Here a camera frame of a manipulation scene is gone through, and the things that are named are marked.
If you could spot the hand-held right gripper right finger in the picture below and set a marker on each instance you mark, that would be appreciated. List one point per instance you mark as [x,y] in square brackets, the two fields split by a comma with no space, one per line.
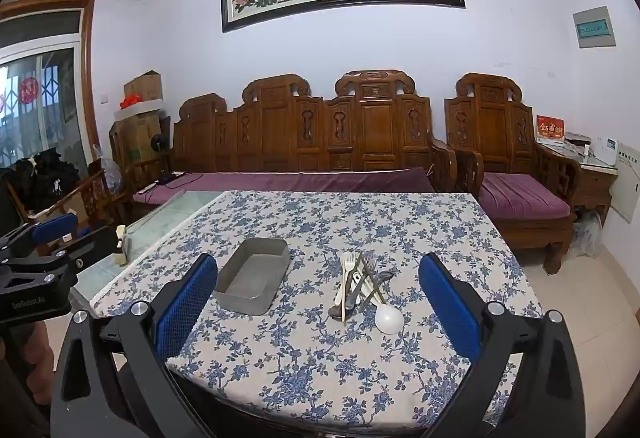
[445,303]

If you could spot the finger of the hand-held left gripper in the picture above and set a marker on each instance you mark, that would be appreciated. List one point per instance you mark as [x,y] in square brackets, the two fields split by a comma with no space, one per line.
[55,227]
[90,243]

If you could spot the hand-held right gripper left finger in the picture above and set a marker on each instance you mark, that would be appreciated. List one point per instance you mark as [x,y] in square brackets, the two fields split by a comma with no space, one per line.
[185,303]

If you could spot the white plastic spoon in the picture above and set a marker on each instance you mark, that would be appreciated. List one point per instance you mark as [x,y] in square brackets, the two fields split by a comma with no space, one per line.
[389,318]

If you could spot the grey metal tray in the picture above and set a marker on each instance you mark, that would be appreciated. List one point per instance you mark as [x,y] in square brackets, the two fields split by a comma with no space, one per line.
[250,285]

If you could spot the metal fork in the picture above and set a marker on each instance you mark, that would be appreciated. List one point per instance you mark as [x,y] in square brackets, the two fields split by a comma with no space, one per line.
[371,263]

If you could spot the metal spoon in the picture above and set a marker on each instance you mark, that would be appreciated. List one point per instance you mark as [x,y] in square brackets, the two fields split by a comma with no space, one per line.
[336,312]

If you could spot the wooden chair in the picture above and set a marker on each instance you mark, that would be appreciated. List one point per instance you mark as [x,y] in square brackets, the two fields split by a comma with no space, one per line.
[92,198]

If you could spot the black bags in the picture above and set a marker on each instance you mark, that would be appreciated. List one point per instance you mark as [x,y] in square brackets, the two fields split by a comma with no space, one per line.
[45,178]

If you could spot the clear plastic bag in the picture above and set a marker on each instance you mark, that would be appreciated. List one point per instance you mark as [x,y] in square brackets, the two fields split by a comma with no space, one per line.
[587,233]
[107,172]

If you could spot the white remote control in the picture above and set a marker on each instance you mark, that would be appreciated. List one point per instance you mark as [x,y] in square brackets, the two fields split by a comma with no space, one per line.
[147,189]

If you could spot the large cardboard box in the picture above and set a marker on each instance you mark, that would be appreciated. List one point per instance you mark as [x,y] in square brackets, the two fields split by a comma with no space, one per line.
[140,137]

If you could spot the wooden framed glass door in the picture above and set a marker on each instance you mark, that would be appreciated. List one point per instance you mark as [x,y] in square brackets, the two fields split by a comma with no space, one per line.
[45,107]

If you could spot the small black fan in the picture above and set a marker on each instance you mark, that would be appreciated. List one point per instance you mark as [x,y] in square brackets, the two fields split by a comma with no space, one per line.
[158,142]

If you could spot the purple armchair cushion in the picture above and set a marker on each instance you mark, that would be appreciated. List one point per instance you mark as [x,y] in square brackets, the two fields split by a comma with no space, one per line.
[520,198]

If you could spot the blue floral tablecloth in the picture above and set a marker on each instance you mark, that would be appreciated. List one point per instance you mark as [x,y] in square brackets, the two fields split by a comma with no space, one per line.
[310,358]

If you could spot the red window decoration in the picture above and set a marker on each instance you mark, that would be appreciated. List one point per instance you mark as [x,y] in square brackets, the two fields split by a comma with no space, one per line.
[29,90]

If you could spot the white flat box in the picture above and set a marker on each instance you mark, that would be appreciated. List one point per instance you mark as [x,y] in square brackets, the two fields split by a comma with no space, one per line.
[142,107]

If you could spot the red plastic bag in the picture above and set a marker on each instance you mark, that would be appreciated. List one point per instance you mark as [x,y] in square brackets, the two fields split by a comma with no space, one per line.
[131,101]

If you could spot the small cardboard box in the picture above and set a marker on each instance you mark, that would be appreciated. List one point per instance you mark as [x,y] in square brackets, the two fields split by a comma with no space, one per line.
[145,87]

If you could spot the purple sofa cushion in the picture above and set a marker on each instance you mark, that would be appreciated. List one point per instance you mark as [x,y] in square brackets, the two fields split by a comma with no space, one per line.
[300,182]

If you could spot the carved wooden armchair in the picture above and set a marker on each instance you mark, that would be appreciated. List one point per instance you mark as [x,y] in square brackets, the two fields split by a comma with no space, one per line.
[492,127]

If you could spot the carved wooden sofa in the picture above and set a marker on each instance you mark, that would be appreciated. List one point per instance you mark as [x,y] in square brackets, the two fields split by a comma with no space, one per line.
[375,127]

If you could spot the wooden side table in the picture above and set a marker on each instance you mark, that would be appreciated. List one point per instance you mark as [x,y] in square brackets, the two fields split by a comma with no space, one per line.
[595,188]

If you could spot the red desk calendar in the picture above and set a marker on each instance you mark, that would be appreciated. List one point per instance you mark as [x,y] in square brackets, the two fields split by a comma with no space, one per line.
[550,126]

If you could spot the wall electrical panel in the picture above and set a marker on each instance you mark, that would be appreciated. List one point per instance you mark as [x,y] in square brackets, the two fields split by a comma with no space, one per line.
[594,28]

